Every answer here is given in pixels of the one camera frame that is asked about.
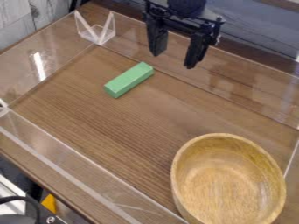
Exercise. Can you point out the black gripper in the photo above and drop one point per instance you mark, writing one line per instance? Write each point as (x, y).
(183, 16)

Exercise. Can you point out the green rectangular block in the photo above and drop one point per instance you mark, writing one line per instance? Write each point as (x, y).
(128, 79)

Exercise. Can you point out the light wooden bowl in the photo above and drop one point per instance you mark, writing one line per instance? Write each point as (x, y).
(226, 181)

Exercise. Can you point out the black device with yellow label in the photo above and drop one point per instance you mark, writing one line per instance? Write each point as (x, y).
(21, 197)

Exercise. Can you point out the clear acrylic tray enclosure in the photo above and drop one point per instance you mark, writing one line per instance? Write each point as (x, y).
(100, 151)

